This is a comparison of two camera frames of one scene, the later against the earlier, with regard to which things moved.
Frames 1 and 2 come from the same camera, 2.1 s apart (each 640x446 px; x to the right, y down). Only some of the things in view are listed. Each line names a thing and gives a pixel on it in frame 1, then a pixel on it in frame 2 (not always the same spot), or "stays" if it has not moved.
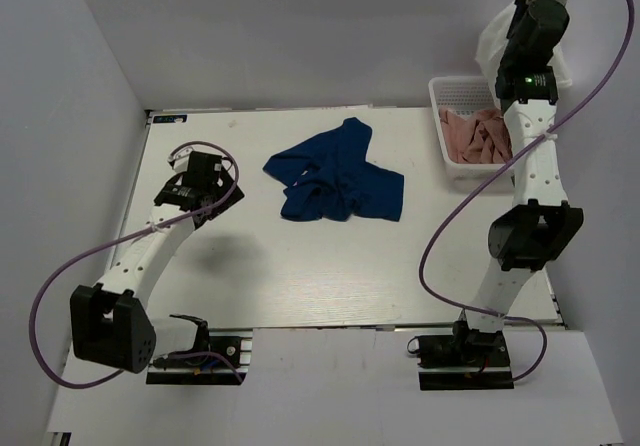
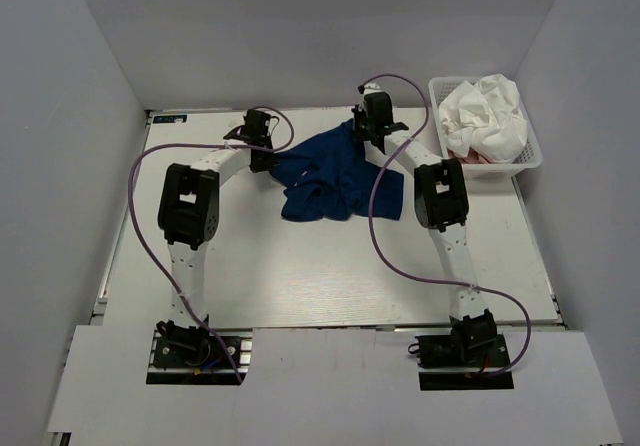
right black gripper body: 509,57 → 362,124
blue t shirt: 330,177 stays
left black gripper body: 235,196 → 268,160
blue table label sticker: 170,118 stays
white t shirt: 491,53 → 485,118
